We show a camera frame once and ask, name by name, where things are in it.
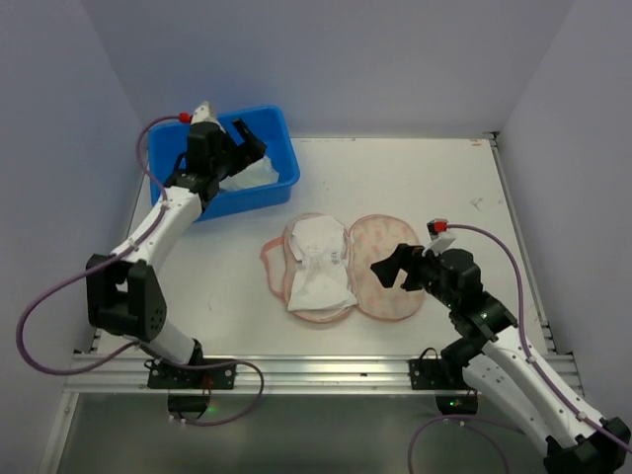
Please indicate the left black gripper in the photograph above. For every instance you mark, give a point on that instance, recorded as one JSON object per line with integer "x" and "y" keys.
{"x": 236, "y": 153}

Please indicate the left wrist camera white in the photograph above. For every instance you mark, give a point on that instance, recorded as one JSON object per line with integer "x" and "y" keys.
{"x": 205, "y": 113}

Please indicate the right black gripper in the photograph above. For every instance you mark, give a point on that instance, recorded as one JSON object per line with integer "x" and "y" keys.
{"x": 412, "y": 270}

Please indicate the aluminium mounting rail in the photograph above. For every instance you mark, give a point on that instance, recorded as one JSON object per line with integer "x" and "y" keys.
{"x": 284, "y": 375}

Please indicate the white bra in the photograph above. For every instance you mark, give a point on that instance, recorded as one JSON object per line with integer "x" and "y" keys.
{"x": 318, "y": 244}

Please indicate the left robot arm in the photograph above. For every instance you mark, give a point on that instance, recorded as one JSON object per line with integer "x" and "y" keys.
{"x": 124, "y": 295}

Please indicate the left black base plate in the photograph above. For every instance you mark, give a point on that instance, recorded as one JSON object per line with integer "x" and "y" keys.
{"x": 168, "y": 377}

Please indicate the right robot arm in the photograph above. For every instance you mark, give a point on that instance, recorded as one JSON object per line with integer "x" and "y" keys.
{"x": 493, "y": 357}

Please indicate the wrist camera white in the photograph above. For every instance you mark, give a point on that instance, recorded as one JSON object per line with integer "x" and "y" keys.
{"x": 205, "y": 113}
{"x": 441, "y": 237}

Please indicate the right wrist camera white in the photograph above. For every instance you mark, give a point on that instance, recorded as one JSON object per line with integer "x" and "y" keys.
{"x": 441, "y": 237}

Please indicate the blue plastic bin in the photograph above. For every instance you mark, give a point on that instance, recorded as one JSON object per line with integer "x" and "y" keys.
{"x": 166, "y": 141}

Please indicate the floral mesh laundry bag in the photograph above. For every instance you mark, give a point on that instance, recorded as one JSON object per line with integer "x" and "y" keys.
{"x": 370, "y": 239}

